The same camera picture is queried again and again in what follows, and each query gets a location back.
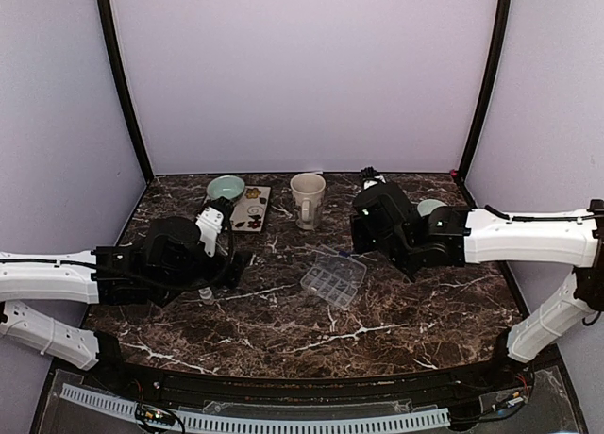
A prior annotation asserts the floral square coaster tile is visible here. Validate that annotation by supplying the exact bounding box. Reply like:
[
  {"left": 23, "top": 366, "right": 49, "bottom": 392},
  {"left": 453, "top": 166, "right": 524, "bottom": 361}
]
[{"left": 230, "top": 185, "right": 271, "bottom": 233}]

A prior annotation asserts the black left frame post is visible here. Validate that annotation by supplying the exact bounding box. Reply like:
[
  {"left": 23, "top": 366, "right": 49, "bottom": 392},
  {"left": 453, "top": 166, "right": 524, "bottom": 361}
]
[{"left": 96, "top": 0, "right": 155, "bottom": 185}]

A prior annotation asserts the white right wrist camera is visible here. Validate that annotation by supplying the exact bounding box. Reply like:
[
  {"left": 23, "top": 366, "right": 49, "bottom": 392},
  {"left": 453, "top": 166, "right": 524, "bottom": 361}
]
[{"left": 360, "top": 166, "right": 387, "bottom": 191}]

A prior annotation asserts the black front table rail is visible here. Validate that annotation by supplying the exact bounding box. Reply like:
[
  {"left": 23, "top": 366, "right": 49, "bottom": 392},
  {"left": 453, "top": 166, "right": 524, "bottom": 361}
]
[{"left": 46, "top": 346, "right": 562, "bottom": 407}]

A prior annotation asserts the clear plastic pill organizer box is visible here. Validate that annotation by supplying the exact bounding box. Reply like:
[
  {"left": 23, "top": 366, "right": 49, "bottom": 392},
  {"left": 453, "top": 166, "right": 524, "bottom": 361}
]
[{"left": 300, "top": 245, "right": 367, "bottom": 310}]

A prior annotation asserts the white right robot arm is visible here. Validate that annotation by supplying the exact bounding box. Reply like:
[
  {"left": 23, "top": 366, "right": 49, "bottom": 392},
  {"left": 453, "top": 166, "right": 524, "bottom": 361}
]
[{"left": 351, "top": 177, "right": 603, "bottom": 391}]

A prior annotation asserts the small white bottle cap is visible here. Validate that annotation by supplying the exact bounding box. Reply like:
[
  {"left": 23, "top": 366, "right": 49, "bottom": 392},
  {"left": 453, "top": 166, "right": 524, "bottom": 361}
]
[{"left": 198, "top": 287, "right": 215, "bottom": 305}]

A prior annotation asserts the black frame post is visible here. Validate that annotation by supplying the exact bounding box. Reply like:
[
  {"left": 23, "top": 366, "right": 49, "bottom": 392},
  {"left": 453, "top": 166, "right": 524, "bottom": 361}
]
[
  {"left": 96, "top": 0, "right": 155, "bottom": 185},
  {"left": 457, "top": 0, "right": 512, "bottom": 185}
]

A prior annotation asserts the right celadon green bowl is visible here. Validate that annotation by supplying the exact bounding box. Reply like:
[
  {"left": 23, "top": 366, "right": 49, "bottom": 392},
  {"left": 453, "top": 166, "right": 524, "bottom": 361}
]
[{"left": 416, "top": 199, "right": 447, "bottom": 217}]

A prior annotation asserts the left celadon green bowl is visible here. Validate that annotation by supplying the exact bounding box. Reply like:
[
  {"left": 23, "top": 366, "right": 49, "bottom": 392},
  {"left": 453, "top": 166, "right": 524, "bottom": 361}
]
[{"left": 206, "top": 175, "right": 245, "bottom": 203}]

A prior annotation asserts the black right frame post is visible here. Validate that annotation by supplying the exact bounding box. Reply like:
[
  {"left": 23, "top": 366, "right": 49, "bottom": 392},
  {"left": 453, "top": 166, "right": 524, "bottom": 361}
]
[{"left": 457, "top": 0, "right": 512, "bottom": 185}]

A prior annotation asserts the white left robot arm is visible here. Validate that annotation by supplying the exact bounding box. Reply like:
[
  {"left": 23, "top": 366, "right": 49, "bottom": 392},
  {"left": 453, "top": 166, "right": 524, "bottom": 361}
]
[{"left": 1, "top": 217, "right": 252, "bottom": 392}]

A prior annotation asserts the beige ceramic mug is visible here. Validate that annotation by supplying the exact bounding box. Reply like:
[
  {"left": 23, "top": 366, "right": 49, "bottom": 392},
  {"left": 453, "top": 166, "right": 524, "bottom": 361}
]
[{"left": 290, "top": 173, "right": 327, "bottom": 230}]

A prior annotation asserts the celadon green bowl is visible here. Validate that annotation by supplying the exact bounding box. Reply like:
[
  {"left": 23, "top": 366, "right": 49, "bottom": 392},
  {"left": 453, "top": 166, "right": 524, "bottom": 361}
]
[
  {"left": 206, "top": 175, "right": 245, "bottom": 203},
  {"left": 416, "top": 199, "right": 447, "bottom": 217}
]

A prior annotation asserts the white slotted cable duct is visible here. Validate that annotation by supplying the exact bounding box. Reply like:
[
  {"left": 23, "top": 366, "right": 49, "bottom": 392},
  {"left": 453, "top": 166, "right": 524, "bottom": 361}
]
[{"left": 60, "top": 383, "right": 450, "bottom": 431}]

